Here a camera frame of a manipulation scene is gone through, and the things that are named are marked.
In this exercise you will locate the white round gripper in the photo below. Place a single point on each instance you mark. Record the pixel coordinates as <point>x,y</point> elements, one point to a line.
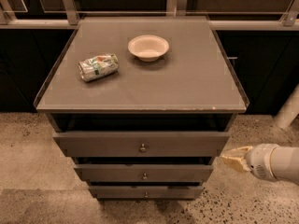
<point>259,160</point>

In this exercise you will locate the grey top drawer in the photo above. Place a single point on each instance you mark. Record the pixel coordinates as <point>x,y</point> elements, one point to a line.
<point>141,144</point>

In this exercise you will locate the grey drawer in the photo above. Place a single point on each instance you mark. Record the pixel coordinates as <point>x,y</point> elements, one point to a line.
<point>143,172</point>
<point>141,144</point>
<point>146,192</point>

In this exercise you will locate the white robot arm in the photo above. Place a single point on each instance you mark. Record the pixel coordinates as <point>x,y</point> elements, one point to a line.
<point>288,164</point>

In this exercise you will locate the dark grey drawer cabinet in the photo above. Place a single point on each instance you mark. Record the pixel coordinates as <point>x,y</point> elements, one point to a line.
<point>192,88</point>

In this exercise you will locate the grey bottom drawer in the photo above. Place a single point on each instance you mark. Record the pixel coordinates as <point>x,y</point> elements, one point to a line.
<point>146,192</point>

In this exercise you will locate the grey middle drawer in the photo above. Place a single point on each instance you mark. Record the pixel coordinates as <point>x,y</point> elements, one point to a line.
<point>143,172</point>

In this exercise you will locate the white paper bowl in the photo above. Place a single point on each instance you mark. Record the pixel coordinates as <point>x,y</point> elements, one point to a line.
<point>148,48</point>

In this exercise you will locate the crushed green silver can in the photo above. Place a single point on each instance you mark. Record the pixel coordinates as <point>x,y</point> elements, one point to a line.
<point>98,66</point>

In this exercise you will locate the metal glass railing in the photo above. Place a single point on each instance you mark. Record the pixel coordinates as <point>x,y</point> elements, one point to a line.
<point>222,14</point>

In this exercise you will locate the white cylindrical post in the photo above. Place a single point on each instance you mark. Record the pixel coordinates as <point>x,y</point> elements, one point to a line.
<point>289,111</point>

